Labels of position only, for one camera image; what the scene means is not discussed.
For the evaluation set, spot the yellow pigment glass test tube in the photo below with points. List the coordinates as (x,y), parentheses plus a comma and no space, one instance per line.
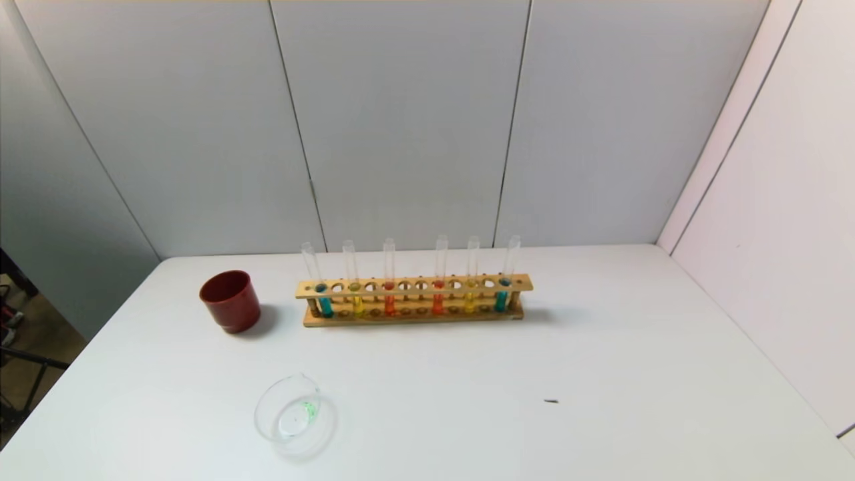
(358,305)
(469,302)

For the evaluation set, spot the blue pigment glass test tube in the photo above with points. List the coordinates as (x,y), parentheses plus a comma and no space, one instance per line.
(325,306)
(500,302)

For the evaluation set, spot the orange pigment glass test tube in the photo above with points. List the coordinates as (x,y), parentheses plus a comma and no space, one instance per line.
(389,305)
(438,304)

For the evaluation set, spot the wooden test tube rack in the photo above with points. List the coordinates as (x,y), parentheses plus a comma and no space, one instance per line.
(526,283)

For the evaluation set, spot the glass beaker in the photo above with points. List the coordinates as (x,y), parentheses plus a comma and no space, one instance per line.
(287,422)

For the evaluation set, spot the dark red plastic cup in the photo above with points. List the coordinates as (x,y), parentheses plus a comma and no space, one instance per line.
(234,314)

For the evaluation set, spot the black metal stand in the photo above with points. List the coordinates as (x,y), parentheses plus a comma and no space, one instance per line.
(37,361)

